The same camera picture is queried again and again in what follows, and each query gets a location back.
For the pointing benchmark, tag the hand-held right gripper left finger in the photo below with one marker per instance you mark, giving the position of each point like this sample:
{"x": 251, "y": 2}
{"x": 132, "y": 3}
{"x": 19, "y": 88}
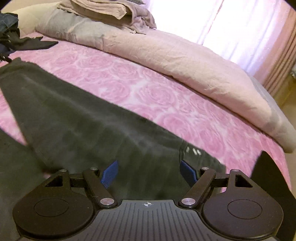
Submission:
{"x": 110, "y": 174}

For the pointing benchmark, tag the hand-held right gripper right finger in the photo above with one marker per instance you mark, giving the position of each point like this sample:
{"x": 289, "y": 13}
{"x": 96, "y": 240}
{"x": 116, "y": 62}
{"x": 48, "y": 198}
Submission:
{"x": 187, "y": 173}

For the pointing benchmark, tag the dark grey pants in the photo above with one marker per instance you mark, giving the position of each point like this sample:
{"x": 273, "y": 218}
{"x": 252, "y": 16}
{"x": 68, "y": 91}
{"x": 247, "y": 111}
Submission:
{"x": 81, "y": 129}

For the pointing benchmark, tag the pile of dark clothes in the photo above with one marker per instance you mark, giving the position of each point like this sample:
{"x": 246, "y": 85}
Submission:
{"x": 16, "y": 39}

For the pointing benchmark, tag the dark cloth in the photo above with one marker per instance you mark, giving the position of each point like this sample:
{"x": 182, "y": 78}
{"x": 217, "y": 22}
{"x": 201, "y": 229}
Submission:
{"x": 270, "y": 171}

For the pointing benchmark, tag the pink floral blanket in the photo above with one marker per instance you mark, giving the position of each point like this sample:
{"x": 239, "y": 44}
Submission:
{"x": 143, "y": 97}

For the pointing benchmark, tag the pink curtain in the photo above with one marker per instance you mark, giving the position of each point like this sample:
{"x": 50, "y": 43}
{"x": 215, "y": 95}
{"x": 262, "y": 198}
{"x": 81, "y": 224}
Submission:
{"x": 279, "y": 51}

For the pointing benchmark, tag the white sheer curtain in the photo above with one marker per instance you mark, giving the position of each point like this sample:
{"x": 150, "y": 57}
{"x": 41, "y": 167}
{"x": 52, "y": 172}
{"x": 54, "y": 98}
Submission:
{"x": 203, "y": 20}

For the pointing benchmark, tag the folded pinkish cloth pile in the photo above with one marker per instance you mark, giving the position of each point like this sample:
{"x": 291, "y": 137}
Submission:
{"x": 108, "y": 14}

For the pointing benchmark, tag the white pillow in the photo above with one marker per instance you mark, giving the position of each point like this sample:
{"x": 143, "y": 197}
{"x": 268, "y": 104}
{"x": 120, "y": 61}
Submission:
{"x": 34, "y": 16}

